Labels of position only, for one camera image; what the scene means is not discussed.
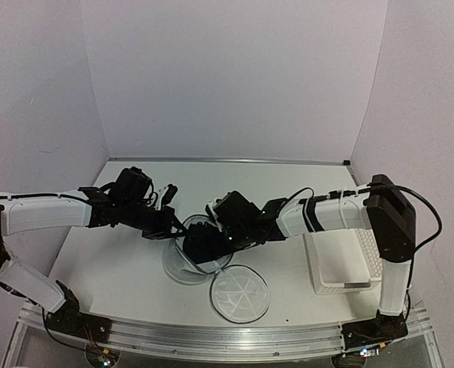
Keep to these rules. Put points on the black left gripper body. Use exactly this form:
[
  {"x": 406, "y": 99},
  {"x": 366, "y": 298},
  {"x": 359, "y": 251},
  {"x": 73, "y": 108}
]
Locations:
[{"x": 133, "y": 217}]

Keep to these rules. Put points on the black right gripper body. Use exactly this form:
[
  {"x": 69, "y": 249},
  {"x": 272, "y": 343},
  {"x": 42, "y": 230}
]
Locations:
[{"x": 240, "y": 240}]

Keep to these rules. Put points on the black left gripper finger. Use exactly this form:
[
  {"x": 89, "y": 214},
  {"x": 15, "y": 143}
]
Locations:
[
  {"x": 158, "y": 236},
  {"x": 178, "y": 229}
]

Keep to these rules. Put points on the dark navy lace bra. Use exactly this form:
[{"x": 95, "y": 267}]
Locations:
[{"x": 204, "y": 243}]

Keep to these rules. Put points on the white mesh laundry bag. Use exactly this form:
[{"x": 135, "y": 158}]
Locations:
[{"x": 237, "y": 293}]

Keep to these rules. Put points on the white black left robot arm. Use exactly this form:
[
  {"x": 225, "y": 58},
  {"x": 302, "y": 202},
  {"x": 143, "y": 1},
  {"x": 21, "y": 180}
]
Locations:
[{"x": 26, "y": 212}]

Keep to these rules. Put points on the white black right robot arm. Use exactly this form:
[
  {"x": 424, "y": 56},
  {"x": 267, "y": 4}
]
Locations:
[{"x": 380, "y": 207}]

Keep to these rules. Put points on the white perforated plastic basket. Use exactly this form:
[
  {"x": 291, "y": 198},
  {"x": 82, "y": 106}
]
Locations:
[{"x": 343, "y": 261}]

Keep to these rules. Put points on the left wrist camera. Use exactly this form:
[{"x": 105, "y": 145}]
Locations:
[{"x": 165, "y": 196}]

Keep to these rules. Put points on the aluminium front base frame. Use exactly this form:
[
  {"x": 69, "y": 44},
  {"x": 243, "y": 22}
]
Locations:
[{"x": 229, "y": 344}]

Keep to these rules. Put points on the aluminium table edge rail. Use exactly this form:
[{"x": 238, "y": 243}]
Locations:
[{"x": 226, "y": 160}]

